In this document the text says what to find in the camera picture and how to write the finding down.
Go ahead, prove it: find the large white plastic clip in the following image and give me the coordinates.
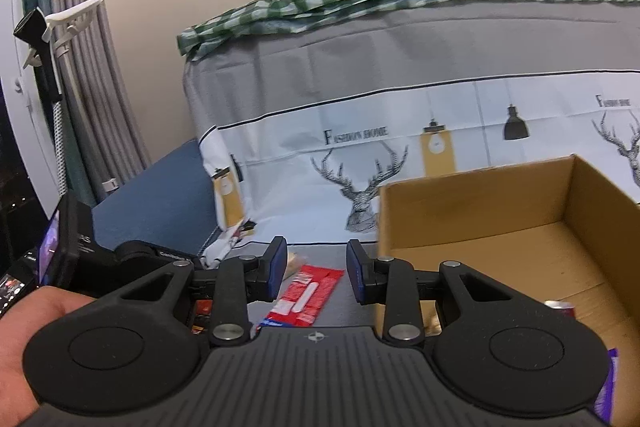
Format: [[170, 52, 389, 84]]
[[22, 0, 107, 70]]

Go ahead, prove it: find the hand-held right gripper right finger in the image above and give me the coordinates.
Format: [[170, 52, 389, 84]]
[[346, 239, 546, 348]]

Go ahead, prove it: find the person's left hand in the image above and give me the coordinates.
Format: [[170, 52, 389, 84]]
[[0, 284, 98, 427]]

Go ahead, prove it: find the purple snack packet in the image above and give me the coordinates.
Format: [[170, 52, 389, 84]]
[[595, 347, 621, 425]]

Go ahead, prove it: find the black and white braided cable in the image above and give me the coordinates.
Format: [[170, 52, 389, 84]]
[[52, 99, 69, 198]]

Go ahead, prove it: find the brown cardboard box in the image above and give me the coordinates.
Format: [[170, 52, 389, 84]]
[[377, 154, 640, 358]]

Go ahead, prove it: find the grey curtain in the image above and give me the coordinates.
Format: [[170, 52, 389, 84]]
[[20, 0, 151, 208]]

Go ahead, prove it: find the black handle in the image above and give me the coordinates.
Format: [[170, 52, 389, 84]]
[[13, 7, 63, 102]]

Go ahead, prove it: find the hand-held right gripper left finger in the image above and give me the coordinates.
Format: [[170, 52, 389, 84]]
[[95, 236, 289, 348]]

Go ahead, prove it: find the red snack packet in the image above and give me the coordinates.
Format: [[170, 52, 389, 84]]
[[257, 264, 346, 328]]

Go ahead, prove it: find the white window frame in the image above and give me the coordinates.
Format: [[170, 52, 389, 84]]
[[0, 0, 63, 212]]

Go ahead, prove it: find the red can in box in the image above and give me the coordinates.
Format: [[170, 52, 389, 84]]
[[544, 299, 576, 319]]

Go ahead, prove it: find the dark snack packet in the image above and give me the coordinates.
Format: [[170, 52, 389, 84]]
[[192, 299, 215, 335]]

